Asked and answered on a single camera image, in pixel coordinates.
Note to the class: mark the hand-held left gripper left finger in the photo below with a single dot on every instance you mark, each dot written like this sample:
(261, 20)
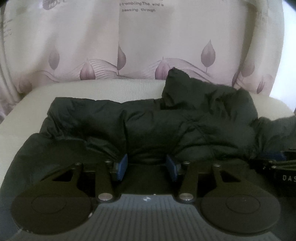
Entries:
(122, 167)

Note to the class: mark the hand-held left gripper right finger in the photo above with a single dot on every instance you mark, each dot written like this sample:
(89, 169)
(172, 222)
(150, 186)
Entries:
(171, 167)

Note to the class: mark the leaf print curtain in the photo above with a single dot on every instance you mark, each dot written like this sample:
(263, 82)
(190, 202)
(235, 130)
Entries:
(143, 41)

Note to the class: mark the black jacket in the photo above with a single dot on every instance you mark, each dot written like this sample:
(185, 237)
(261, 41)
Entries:
(148, 129)

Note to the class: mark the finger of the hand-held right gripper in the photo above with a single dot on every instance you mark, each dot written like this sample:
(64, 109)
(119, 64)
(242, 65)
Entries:
(274, 156)

